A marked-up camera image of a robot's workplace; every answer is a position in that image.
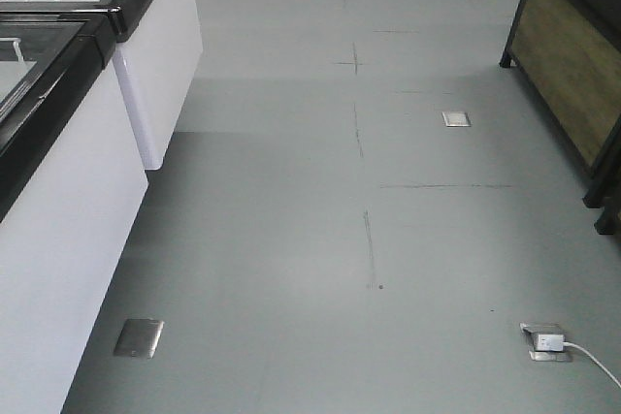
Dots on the far steel floor socket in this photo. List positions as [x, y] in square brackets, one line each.
[456, 119]

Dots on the closed steel floor socket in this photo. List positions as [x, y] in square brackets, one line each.
[139, 338]

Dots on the near white chest freezer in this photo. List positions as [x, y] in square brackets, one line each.
[72, 182]

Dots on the white chest freezer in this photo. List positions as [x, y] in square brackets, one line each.
[159, 44]
[72, 182]

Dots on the far white chest freezer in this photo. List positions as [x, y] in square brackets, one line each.
[159, 44]

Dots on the open floor socket with plug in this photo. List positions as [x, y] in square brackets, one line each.
[545, 342]

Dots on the wooden black-framed display stand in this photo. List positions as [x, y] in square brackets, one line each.
[569, 52]

